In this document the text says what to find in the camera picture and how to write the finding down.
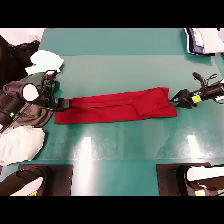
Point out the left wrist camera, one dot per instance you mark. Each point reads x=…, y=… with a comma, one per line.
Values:
x=49, y=83

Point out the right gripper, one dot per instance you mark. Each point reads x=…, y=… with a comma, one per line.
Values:
x=186, y=98

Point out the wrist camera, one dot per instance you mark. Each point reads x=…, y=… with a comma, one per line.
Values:
x=201, y=80
x=49, y=83

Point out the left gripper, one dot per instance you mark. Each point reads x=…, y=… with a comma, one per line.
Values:
x=64, y=103

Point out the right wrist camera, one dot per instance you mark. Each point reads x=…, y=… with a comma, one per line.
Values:
x=201, y=80

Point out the folded dark purple garment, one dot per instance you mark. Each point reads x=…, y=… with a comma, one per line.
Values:
x=190, y=41

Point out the red polo shirt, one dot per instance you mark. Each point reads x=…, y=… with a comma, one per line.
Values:
x=116, y=108

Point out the large white garment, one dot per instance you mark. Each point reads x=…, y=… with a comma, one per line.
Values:
x=20, y=145

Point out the brown garment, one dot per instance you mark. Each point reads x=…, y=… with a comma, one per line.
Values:
x=43, y=116

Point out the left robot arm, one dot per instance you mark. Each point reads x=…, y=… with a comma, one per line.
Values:
x=16, y=106

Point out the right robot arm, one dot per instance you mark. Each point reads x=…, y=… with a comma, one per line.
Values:
x=203, y=181

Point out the folded white garment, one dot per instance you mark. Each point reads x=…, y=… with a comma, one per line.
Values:
x=210, y=40

